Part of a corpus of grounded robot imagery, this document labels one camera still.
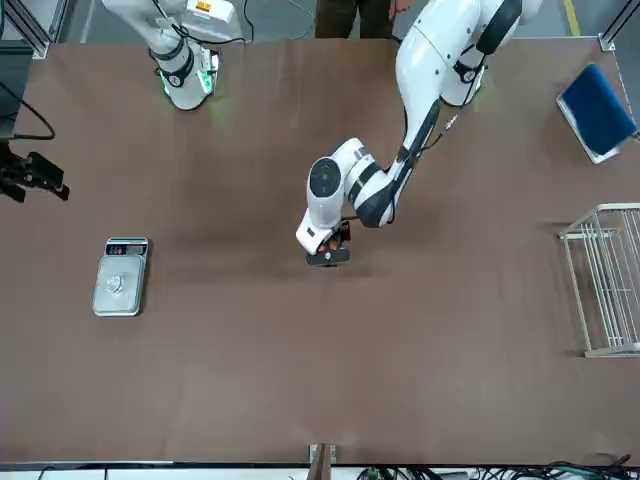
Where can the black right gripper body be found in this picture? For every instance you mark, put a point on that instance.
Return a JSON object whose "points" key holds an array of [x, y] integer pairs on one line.
{"points": [[12, 165]]}

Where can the clear measuring cup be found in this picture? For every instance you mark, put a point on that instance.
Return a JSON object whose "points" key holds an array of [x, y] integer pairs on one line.
{"points": [[115, 284]]}

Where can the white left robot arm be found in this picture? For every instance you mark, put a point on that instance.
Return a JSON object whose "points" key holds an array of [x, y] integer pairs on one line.
{"points": [[425, 60]]}

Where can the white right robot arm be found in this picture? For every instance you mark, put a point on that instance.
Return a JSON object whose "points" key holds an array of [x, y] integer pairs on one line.
{"points": [[180, 60]]}

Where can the white electronic scale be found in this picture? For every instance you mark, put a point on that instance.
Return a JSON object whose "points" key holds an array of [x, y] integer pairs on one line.
{"points": [[132, 300]]}

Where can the white control box yellow label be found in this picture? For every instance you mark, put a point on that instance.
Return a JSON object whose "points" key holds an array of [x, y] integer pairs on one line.
{"points": [[210, 10]]}

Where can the person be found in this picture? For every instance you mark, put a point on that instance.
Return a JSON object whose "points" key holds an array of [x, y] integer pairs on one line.
{"points": [[345, 17]]}

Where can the blue cloth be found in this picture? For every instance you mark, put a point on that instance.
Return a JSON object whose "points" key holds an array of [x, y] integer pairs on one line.
{"points": [[597, 110]]}

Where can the aluminium frame post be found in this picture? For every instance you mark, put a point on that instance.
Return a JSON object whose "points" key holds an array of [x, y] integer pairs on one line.
{"points": [[30, 30], [617, 25], [322, 460]]}

